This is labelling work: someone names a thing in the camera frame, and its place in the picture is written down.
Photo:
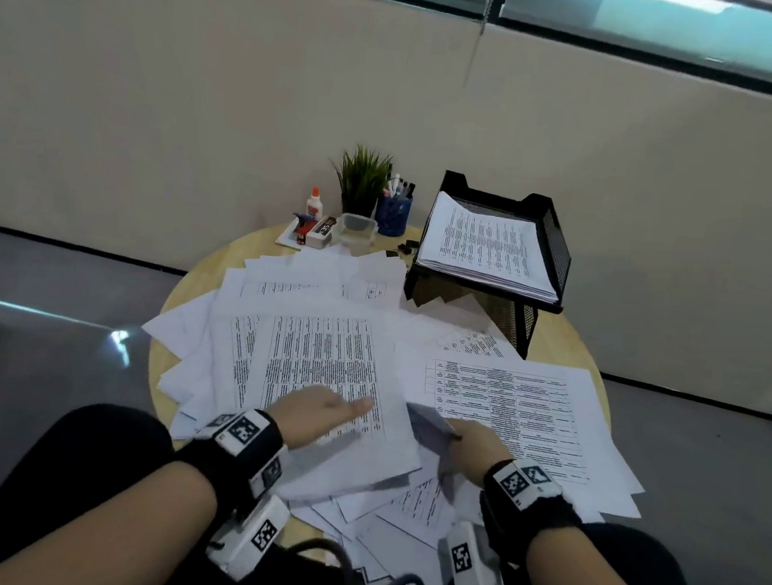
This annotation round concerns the pile of printed papers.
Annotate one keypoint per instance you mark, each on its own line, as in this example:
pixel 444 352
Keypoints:
pixel 517 410

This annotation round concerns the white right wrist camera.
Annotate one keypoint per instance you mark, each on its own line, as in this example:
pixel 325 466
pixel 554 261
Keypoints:
pixel 469 562

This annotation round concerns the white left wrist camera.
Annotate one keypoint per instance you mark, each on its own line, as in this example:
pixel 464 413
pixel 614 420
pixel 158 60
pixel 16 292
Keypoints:
pixel 254 535

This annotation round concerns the black wrist band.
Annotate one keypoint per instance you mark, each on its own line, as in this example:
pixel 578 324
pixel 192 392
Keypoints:
pixel 213 463
pixel 527 527

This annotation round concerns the white tray with stapler items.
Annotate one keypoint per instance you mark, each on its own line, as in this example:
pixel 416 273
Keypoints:
pixel 283 239

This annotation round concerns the person's left hand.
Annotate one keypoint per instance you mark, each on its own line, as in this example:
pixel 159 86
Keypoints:
pixel 313 411

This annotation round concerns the round wooden table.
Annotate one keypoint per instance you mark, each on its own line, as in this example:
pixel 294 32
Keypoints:
pixel 578 348

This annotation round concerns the white glue bottle orange cap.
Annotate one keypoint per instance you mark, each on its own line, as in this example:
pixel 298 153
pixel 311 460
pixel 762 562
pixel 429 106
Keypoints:
pixel 314 207

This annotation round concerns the small blue tool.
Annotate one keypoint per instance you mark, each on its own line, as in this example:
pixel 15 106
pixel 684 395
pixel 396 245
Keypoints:
pixel 305 218

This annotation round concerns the black mesh paper tray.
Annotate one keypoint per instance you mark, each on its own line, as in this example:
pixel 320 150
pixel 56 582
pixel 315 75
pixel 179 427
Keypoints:
pixel 553 250

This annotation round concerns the green potted plant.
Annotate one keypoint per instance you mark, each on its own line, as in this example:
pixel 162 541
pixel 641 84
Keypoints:
pixel 363 178

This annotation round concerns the clear plastic box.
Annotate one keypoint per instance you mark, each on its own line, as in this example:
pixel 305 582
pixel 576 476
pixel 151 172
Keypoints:
pixel 356 231

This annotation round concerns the black right wrist band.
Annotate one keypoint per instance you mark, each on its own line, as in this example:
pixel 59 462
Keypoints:
pixel 527 527

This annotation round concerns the black left wrist band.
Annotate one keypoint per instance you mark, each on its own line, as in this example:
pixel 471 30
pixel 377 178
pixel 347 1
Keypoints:
pixel 213 463

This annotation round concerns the white box black label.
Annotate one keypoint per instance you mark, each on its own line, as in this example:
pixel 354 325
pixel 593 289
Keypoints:
pixel 322 231

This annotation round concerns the person's right hand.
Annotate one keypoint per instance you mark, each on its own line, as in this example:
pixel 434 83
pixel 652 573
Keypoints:
pixel 479 454

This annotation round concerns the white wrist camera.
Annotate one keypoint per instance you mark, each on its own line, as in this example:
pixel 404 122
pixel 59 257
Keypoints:
pixel 469 562
pixel 254 535

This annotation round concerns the person's left forearm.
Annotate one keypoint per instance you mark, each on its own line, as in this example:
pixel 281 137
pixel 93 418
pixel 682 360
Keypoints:
pixel 117 535

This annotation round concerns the heap of black binder clips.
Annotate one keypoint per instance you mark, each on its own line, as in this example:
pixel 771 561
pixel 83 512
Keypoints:
pixel 407 245

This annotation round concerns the bunch of marker pens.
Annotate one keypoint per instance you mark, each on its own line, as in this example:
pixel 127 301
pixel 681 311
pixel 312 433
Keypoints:
pixel 397 186

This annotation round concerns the window with black frame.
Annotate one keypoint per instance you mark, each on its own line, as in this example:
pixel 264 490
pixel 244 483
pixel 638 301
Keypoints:
pixel 657 22

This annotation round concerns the blue mesh pen holder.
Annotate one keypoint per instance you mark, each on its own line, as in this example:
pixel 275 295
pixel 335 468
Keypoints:
pixel 393 216

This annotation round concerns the red stapler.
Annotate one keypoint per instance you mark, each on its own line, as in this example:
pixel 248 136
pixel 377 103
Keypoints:
pixel 304 233

